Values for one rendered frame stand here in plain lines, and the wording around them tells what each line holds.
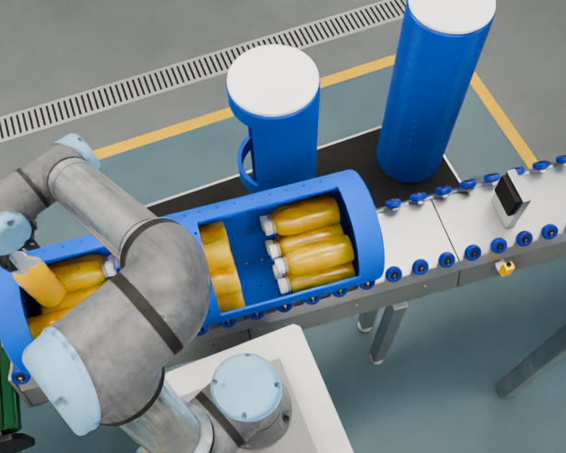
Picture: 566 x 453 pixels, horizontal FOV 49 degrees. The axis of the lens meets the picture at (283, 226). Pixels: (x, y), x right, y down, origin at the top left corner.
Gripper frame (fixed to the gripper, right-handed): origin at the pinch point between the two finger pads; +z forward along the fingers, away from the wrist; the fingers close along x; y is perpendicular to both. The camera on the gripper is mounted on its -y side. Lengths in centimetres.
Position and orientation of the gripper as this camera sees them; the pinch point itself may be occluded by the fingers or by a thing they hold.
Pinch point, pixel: (19, 261)
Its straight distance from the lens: 137.0
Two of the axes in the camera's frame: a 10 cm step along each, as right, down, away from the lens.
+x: -2.7, -8.5, 4.6
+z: 0.2, 4.7, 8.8
